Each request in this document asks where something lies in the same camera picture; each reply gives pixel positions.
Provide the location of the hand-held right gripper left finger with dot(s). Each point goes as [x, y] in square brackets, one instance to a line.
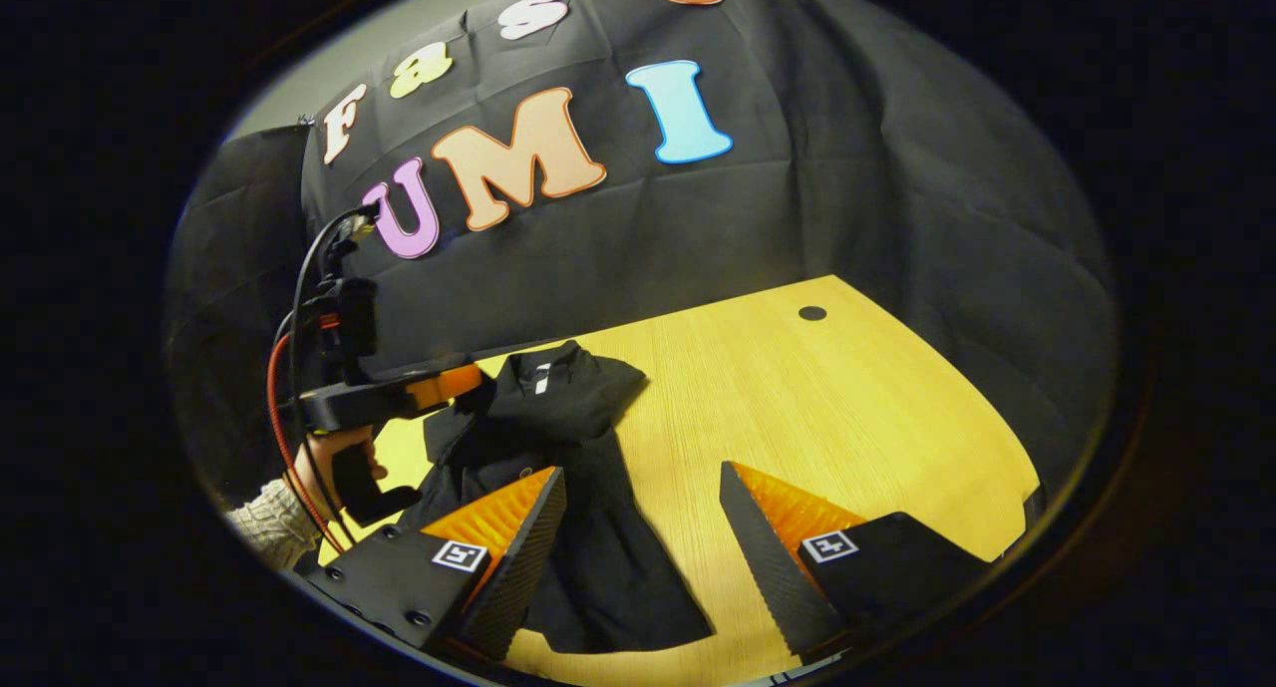
[528, 557]

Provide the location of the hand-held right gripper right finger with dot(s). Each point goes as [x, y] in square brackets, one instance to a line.
[773, 567]

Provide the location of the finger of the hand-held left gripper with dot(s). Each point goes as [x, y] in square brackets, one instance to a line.
[449, 386]

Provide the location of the black buttoned coat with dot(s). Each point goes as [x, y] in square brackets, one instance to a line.
[588, 527]

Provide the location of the black backdrop cloth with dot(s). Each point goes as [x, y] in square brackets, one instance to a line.
[797, 198]

